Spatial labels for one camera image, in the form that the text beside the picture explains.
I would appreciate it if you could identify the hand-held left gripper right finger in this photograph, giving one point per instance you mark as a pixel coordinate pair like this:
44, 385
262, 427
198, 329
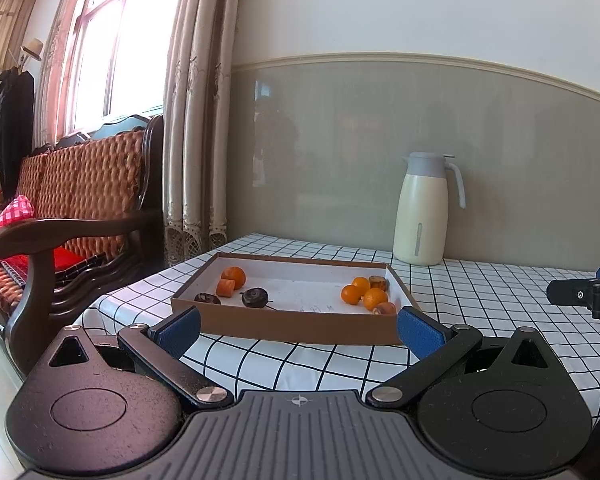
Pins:
420, 330

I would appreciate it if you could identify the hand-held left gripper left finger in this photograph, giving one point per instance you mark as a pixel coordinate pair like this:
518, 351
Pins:
180, 330

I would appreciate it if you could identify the orange carrot piece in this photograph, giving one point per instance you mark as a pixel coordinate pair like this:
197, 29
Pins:
385, 308
225, 288

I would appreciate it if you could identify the dark wrinkled round fruit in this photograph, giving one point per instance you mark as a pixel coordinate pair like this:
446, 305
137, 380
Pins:
254, 297
207, 298

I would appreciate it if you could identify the large orange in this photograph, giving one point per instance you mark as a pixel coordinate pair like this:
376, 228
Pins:
375, 298

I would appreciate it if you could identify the small orange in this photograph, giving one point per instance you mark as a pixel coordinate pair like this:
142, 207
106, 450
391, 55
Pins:
361, 284
234, 274
350, 294

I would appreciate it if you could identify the brown cardboard box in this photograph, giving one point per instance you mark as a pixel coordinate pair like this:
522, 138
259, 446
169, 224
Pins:
280, 317

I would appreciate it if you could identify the white black checked tablecloth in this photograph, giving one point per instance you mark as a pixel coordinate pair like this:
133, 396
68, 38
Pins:
505, 320

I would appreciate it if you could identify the cream thermos jug grey lid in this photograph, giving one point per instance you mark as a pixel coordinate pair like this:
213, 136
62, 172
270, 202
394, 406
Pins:
420, 220

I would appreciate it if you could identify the black checked seat pad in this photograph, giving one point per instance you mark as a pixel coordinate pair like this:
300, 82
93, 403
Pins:
82, 272

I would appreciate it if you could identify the wooden sofa orange cushions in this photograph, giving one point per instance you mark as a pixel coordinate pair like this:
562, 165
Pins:
90, 175

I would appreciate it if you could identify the red white checked cloth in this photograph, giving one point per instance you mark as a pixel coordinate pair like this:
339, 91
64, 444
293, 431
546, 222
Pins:
10, 212

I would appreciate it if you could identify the beige lace-hem curtain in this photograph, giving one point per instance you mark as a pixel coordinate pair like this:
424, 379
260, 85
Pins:
200, 110

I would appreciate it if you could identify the black jacket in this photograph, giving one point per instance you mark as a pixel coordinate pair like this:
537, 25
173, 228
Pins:
10, 110

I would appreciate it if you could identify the window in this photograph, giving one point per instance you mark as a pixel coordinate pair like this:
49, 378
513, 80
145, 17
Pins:
120, 45

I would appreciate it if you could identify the sheer pink curtain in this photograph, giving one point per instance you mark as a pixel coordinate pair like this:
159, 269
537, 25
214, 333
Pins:
55, 60

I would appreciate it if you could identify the coat rack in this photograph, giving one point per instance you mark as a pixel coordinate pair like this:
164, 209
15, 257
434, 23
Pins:
20, 62

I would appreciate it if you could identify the straw hat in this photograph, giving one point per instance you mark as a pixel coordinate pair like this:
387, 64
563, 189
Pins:
32, 49

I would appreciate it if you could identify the beige pleated curtain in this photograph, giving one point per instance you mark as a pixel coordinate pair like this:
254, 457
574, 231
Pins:
5, 25

